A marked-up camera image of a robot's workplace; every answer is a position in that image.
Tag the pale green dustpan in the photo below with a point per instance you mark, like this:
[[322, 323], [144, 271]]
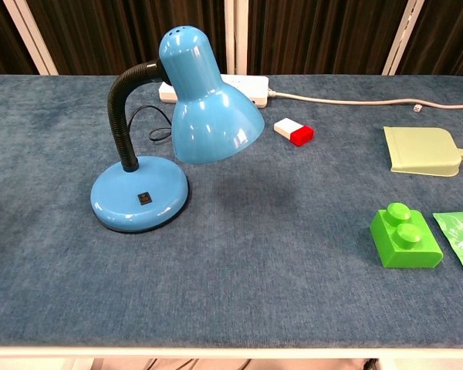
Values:
[[424, 150]]

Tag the white frame post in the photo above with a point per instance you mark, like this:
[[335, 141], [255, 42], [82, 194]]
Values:
[[235, 42], [403, 38], [31, 34]]

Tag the green printed plastic packet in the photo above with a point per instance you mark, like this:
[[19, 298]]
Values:
[[461, 237]]

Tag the green toy building block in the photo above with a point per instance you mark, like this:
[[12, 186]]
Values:
[[403, 241]]

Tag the blue desk lamp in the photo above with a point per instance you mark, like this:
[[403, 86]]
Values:
[[208, 112]]

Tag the white power strip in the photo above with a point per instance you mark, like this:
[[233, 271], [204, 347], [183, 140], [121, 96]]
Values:
[[259, 89]]

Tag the white and red box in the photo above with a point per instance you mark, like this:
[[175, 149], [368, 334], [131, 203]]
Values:
[[293, 131]]

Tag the small white die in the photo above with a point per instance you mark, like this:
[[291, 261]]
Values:
[[417, 108]]

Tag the dark curtain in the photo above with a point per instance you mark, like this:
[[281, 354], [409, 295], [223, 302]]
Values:
[[312, 34]]

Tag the blue fabric table cover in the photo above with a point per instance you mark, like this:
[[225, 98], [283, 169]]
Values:
[[231, 270]]

